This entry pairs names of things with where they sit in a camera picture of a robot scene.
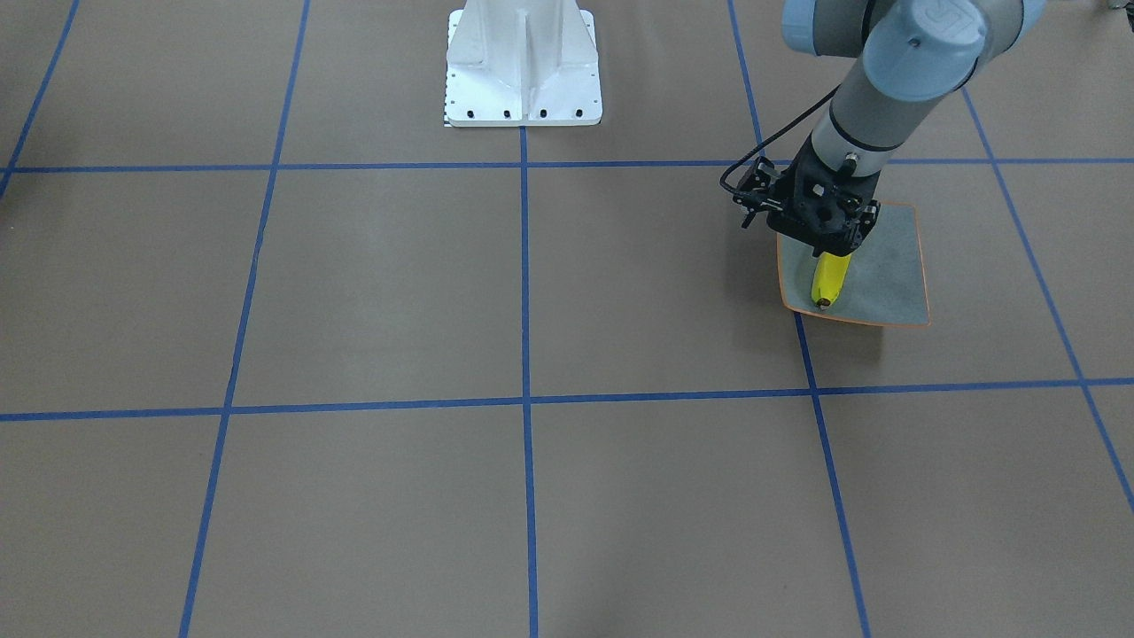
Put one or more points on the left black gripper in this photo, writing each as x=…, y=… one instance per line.
x=759, y=188

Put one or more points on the yellow plastic banana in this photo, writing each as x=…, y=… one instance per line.
x=828, y=279

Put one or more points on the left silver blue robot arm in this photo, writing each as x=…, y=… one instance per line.
x=907, y=57

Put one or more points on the grey plate with orange rim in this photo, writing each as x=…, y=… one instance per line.
x=884, y=284

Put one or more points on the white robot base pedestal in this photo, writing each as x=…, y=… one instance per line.
x=522, y=64

